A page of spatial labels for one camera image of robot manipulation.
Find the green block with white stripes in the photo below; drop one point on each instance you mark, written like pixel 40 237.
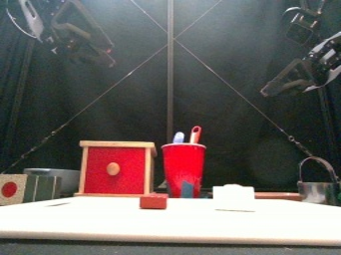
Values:
pixel 43 188

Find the grey bowl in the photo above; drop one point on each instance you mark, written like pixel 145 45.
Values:
pixel 62 181

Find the grey metal frame pole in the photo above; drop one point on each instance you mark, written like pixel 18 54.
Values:
pixel 170 83

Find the blue tape piece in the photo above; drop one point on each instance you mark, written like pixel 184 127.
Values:
pixel 188 190

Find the wooden box with red drawer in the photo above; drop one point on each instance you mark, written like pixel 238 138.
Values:
pixel 117 172

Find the white toy rice block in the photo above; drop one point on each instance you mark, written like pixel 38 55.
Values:
pixel 233 196

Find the pink tray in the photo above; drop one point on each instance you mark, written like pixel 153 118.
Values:
pixel 277 196

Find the red utensil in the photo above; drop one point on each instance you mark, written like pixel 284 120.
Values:
pixel 196 133

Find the red plastic cup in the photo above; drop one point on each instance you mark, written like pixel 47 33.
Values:
pixel 184 166

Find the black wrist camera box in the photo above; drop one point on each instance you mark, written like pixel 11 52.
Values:
pixel 304 26

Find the white block with red dot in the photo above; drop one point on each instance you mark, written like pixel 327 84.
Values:
pixel 11 190

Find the red toy salmon slice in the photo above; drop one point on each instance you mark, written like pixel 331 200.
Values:
pixel 154 202

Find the white cutting board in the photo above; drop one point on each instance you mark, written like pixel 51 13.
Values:
pixel 133 222

